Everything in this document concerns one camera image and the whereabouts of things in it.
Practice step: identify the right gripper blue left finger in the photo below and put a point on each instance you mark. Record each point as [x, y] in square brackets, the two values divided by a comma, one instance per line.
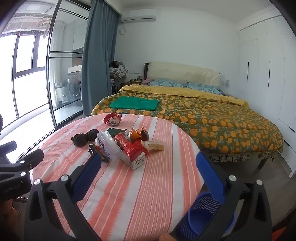
[41, 219]

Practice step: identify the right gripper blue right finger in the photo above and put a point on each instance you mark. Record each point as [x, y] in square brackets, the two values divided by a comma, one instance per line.
[244, 213]

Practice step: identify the white milk carton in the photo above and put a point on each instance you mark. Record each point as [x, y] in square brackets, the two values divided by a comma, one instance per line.
[120, 148]

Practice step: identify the red snack wrapper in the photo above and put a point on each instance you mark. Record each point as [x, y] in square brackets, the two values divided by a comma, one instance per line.
[130, 149]

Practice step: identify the crushed red soda can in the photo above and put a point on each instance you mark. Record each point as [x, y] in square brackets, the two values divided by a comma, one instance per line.
[112, 119]

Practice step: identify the clear packaged snack bar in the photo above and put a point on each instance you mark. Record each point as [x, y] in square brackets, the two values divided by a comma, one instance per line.
[152, 146]

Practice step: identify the crushed orange soda can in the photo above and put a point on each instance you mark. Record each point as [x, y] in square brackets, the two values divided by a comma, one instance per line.
[139, 134]

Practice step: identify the blue plastic waste basket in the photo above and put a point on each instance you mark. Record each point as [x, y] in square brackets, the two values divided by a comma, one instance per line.
[198, 217]

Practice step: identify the dark brown pine cone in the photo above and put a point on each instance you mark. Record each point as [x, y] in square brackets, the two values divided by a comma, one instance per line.
[81, 139]

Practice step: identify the pink striped tablecloth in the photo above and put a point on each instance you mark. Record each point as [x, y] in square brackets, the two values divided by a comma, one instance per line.
[127, 204]

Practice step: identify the washing machine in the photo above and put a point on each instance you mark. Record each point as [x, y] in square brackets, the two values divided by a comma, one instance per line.
[74, 85]

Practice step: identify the folded green cloth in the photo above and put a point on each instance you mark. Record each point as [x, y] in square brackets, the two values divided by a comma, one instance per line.
[125, 102]

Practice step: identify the teal floral pillow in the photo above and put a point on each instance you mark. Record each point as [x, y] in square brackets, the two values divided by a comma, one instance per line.
[165, 83]
[205, 88]

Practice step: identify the pile of clothes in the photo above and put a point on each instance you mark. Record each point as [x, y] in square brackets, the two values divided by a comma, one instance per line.
[117, 70]

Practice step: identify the yellow blanket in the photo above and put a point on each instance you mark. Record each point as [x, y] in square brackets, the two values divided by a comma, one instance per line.
[184, 92]

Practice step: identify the cream padded headboard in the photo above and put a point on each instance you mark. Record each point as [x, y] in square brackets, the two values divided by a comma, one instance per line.
[181, 73]

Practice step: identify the blue grey curtain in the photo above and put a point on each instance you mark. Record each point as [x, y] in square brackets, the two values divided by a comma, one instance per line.
[98, 52]

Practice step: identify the white wardrobe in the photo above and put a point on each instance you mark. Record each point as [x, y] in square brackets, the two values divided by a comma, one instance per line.
[267, 74]

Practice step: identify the white wall air conditioner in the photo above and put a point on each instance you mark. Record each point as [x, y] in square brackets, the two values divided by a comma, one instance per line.
[139, 15]

